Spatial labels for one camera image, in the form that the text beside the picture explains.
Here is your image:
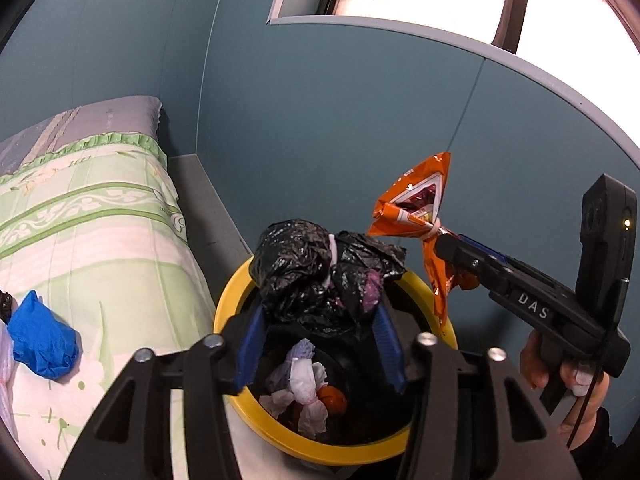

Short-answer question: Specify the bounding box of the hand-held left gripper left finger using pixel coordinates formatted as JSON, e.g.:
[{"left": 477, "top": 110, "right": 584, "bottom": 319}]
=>
[{"left": 59, "top": 304, "right": 271, "bottom": 480}]

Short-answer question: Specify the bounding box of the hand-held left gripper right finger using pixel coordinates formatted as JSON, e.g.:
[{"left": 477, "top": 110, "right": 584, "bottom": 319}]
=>
[{"left": 371, "top": 302, "right": 586, "bottom": 480}]

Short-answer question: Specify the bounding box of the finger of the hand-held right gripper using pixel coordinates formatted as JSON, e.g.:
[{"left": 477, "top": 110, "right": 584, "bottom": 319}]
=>
[
  {"left": 456, "top": 232, "right": 522, "bottom": 267},
  {"left": 433, "top": 234, "right": 503, "bottom": 293}
]

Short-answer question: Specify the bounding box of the purple foam net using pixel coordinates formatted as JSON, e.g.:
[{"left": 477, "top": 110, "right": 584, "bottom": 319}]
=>
[{"left": 266, "top": 338, "right": 314, "bottom": 392}]

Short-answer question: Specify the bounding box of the white tissue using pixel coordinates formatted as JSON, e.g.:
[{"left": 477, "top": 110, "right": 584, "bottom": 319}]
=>
[
  {"left": 290, "top": 360, "right": 329, "bottom": 437},
  {"left": 258, "top": 389, "right": 297, "bottom": 419}
]

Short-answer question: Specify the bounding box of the orange wrapper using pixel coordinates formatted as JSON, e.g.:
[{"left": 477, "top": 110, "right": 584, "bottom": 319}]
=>
[{"left": 317, "top": 385, "right": 349, "bottom": 415}]

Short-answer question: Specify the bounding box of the orange snack packet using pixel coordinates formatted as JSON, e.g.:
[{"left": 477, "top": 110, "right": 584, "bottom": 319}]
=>
[{"left": 367, "top": 152, "right": 482, "bottom": 337}]

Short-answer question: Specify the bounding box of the black plastic bag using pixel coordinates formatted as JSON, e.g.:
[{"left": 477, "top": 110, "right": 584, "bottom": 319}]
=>
[{"left": 248, "top": 218, "right": 407, "bottom": 339}]

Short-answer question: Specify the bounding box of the black bin with yellow rim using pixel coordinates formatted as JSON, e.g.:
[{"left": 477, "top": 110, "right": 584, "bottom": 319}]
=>
[{"left": 213, "top": 255, "right": 459, "bottom": 467}]

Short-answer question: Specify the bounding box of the person's right forearm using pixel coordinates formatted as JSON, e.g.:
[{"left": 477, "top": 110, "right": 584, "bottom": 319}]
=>
[{"left": 570, "top": 406, "right": 622, "bottom": 480}]

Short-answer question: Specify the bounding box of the person's right hand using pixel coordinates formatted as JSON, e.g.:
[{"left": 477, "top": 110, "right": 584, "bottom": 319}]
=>
[{"left": 520, "top": 332, "right": 612, "bottom": 453}]

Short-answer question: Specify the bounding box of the green floral blanket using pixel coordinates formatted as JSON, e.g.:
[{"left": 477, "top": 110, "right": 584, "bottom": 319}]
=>
[{"left": 0, "top": 132, "right": 237, "bottom": 480}]

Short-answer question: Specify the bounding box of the blue crumpled cloth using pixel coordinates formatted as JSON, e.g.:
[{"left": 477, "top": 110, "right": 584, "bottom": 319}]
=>
[{"left": 7, "top": 290, "right": 82, "bottom": 380}]

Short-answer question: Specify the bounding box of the grey window sill trim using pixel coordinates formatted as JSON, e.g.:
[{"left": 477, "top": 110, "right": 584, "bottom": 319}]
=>
[{"left": 266, "top": 0, "right": 640, "bottom": 172}]

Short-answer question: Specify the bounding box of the white plastic bag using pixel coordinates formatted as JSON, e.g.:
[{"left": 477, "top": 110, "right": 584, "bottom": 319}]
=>
[{"left": 0, "top": 329, "right": 19, "bottom": 442}]

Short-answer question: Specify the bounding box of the mattress with striped sheet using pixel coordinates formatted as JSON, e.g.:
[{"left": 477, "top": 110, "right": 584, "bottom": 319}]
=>
[{"left": 0, "top": 95, "right": 164, "bottom": 177}]

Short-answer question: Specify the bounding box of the black cable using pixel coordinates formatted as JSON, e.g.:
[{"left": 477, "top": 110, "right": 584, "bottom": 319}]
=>
[{"left": 566, "top": 276, "right": 632, "bottom": 450}]

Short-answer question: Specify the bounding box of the grey bed frame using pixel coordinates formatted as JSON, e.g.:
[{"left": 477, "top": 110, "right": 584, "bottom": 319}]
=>
[{"left": 167, "top": 154, "right": 254, "bottom": 322}]

